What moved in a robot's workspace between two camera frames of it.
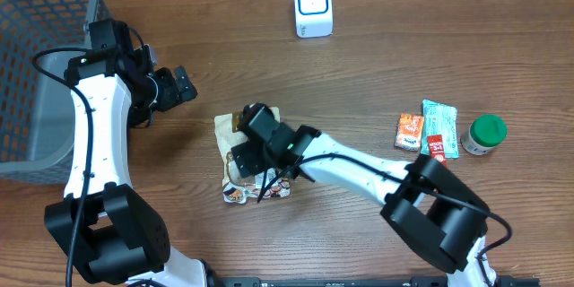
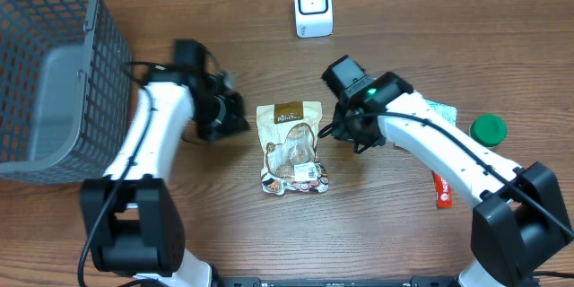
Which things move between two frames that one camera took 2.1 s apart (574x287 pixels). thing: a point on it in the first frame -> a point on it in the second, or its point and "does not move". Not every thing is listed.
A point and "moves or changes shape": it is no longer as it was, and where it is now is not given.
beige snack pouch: [237, 188] moves or changes shape
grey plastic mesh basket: [42, 6] does not move
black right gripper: [245, 158] -> [346, 126]
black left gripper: [178, 88] -> [234, 114]
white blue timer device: [313, 2] does not move
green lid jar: [484, 133] does not move
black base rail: [356, 282] does not move
